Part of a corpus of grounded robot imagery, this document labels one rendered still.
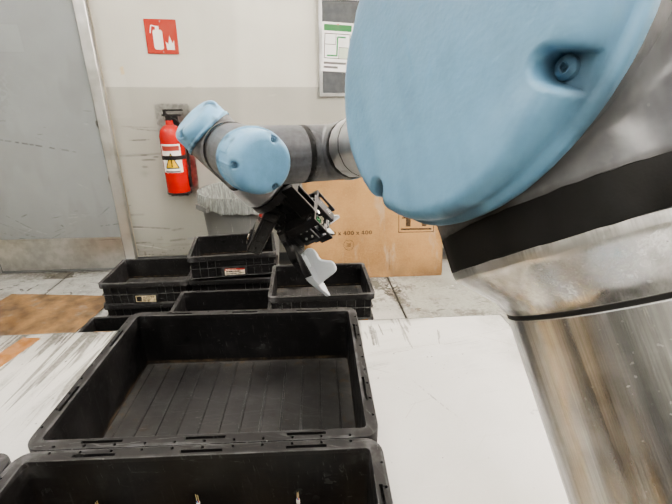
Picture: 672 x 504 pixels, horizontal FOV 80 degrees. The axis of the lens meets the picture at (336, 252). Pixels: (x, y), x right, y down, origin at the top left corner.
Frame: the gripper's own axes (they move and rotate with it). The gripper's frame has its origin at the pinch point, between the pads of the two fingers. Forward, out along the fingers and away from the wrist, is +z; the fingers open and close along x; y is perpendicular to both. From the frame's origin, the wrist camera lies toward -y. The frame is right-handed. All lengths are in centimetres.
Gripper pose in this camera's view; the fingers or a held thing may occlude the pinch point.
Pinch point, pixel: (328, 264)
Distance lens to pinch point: 76.7
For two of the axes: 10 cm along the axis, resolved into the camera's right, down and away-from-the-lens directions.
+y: 8.3, -3.4, -4.5
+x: 0.5, -7.5, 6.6
